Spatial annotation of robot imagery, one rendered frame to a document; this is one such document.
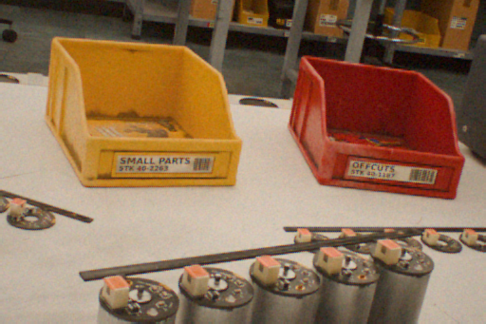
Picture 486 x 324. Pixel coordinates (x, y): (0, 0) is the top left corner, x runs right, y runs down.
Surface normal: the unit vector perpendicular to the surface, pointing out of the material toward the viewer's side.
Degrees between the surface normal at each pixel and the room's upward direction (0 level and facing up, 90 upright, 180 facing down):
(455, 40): 90
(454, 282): 0
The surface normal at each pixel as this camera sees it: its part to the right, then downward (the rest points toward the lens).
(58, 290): 0.17, -0.93
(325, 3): 0.24, 0.37
